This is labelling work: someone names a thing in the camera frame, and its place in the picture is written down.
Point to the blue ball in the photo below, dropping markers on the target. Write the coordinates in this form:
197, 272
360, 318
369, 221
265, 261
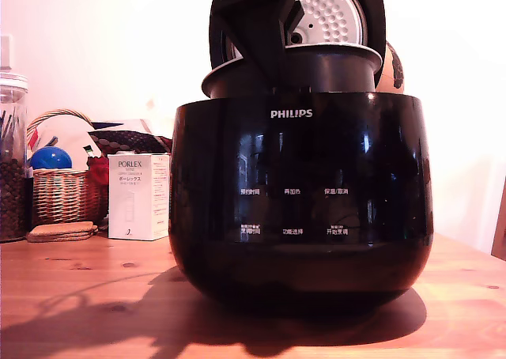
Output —
51, 158

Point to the round cork coaster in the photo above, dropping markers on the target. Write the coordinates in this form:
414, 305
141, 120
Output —
55, 238
67, 227

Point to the glass jar of coffee beans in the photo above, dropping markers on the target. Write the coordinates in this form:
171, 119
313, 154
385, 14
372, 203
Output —
12, 189

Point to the white box-shaped fixture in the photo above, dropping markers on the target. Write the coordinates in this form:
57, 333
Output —
4, 52

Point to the red knitted item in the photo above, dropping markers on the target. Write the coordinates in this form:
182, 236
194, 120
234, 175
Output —
99, 171

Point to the black Philips rice cooker body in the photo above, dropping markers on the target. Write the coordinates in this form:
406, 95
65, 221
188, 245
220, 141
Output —
300, 157

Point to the white Porlex box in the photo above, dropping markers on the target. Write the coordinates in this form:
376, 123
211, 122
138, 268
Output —
138, 201

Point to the dark metal pot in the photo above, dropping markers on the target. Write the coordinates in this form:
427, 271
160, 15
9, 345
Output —
336, 74

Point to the white paper package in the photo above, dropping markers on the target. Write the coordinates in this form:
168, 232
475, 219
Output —
67, 135

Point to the brown patterned vase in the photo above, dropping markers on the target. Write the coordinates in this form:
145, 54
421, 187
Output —
395, 70

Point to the dark dotted patterned cloth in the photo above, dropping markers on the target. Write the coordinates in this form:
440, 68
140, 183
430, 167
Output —
130, 141

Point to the black rice cooker lid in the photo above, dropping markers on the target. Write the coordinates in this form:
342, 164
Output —
336, 11

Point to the woven wicker basket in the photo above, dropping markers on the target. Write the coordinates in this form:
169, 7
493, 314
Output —
63, 197

